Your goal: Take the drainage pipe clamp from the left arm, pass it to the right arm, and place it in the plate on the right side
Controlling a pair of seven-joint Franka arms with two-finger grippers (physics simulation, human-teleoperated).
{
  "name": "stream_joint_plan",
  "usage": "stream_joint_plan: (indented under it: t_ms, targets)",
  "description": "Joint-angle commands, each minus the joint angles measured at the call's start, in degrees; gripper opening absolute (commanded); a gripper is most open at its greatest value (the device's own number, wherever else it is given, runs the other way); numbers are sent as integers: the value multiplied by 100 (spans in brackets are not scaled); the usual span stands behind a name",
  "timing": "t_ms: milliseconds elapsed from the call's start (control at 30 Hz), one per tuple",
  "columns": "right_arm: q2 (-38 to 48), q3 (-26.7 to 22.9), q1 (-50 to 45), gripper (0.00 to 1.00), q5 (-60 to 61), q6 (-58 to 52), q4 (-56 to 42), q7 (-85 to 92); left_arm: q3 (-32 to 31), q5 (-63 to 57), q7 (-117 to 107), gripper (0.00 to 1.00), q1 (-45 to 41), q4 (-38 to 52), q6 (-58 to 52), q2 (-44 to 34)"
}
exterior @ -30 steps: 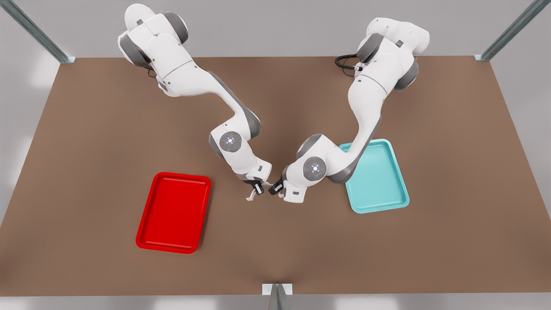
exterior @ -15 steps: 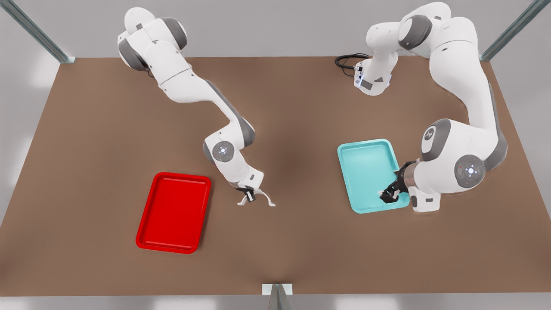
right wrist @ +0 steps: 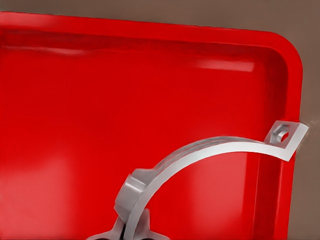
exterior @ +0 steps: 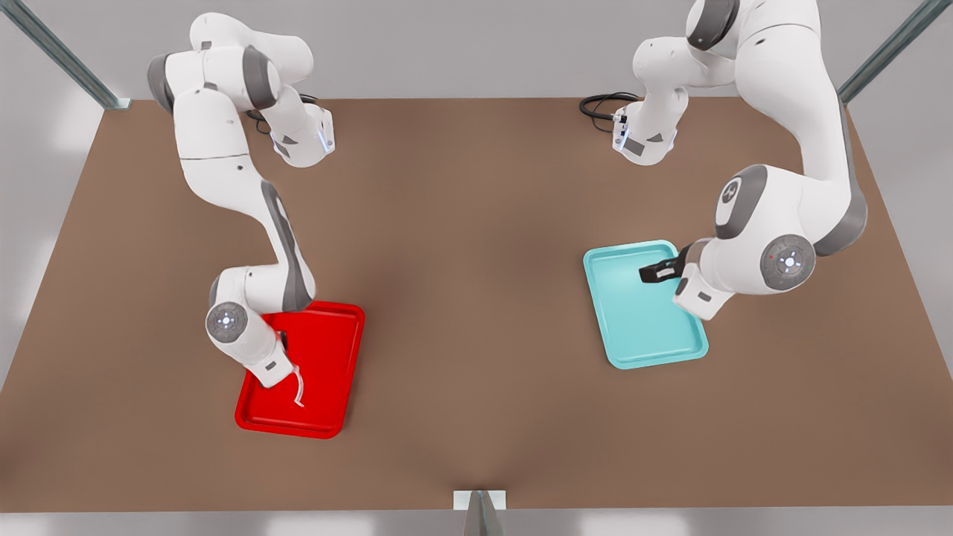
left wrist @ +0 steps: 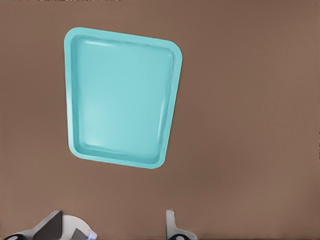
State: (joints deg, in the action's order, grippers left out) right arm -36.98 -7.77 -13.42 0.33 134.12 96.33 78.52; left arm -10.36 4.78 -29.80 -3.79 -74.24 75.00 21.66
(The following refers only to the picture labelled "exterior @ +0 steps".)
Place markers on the silver frame post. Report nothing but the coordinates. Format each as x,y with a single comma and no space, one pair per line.
480,514
59,52
893,45

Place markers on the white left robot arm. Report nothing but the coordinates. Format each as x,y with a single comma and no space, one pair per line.
789,97

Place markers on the cyan rectangular tray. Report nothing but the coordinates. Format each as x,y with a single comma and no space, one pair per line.
640,320

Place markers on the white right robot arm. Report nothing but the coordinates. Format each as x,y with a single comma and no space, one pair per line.
216,149

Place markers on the red rectangular tray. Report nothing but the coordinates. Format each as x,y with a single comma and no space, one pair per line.
327,372

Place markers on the white drainage pipe clamp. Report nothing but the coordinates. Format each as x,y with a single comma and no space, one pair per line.
300,391

